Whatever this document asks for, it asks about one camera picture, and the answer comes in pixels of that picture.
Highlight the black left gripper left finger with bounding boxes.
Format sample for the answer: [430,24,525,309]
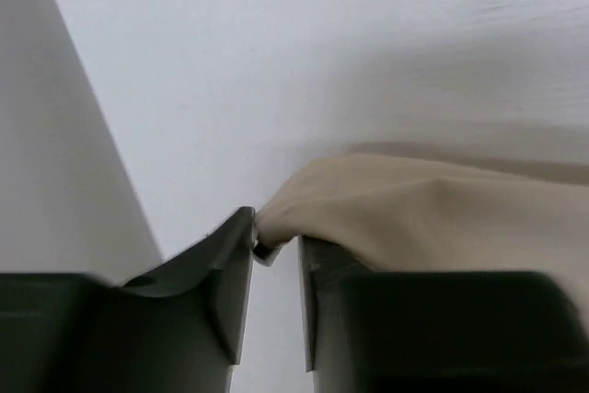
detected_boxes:
[1,207,254,392]

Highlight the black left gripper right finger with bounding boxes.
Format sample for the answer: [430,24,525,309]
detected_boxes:
[299,237,588,392]

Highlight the beige trousers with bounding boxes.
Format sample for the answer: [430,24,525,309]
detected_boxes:
[255,143,588,313]

